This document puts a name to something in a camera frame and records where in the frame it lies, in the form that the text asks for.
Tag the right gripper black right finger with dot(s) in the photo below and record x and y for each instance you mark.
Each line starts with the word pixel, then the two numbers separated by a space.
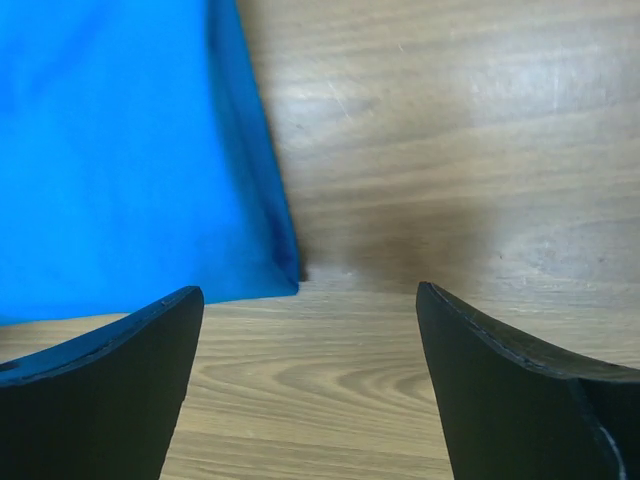
pixel 513 406

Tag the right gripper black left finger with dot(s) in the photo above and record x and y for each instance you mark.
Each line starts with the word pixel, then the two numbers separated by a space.
pixel 103 405

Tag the blue t shirt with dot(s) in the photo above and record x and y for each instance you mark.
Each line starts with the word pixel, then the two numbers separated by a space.
pixel 135 160

